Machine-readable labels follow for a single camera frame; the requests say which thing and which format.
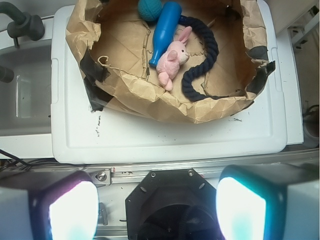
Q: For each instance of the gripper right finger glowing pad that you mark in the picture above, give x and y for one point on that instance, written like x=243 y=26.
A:
x=269 y=202

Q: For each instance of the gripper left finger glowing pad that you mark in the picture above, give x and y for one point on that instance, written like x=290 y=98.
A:
x=48 y=205

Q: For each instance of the white plastic bin lid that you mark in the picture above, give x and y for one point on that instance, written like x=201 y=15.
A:
x=82 y=136

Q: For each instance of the pink plush bunny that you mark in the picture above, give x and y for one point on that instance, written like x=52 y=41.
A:
x=176 y=55

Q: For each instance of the crumpled brown paper bag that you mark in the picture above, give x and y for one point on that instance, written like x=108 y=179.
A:
x=112 y=45

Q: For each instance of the grey faucet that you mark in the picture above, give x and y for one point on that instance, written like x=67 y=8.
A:
x=23 y=24

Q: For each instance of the blue plastic bottle toy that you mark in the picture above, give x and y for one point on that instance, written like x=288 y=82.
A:
x=165 y=30

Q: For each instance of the teal knitted ball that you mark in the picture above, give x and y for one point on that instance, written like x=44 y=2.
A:
x=149 y=10

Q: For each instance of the metal corner bracket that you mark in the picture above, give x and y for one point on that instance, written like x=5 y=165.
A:
x=101 y=177

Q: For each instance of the aluminium extrusion rail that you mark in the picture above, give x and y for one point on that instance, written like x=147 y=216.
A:
x=208 y=168

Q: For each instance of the black octagonal mount plate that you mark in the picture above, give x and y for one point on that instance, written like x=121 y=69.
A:
x=172 y=205

